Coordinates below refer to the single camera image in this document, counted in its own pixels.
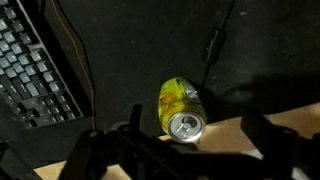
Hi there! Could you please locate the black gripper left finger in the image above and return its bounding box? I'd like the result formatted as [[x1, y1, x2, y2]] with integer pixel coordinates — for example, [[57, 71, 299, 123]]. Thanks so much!
[[129, 104, 142, 131]]

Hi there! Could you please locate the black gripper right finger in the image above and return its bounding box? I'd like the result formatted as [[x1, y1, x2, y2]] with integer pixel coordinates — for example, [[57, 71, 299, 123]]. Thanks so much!
[[241, 108, 294, 159]]

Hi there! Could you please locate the yellow soda can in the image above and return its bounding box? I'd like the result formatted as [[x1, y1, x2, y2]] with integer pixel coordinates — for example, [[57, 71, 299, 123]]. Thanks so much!
[[158, 77, 207, 143]]

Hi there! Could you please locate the black desk mat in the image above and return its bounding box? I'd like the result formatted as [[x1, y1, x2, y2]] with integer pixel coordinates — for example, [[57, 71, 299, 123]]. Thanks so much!
[[1, 0, 320, 168]]

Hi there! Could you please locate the black mechanical keyboard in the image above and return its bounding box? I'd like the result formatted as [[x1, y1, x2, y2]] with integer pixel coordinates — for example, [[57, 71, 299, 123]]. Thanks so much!
[[0, 0, 83, 129]]

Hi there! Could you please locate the black lamp cable with switch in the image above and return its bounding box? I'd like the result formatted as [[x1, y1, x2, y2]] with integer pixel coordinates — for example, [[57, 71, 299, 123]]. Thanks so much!
[[199, 0, 236, 86]]

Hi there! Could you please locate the red mouse cable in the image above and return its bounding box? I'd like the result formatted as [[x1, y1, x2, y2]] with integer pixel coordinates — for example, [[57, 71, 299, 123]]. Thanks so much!
[[51, 0, 98, 131]]

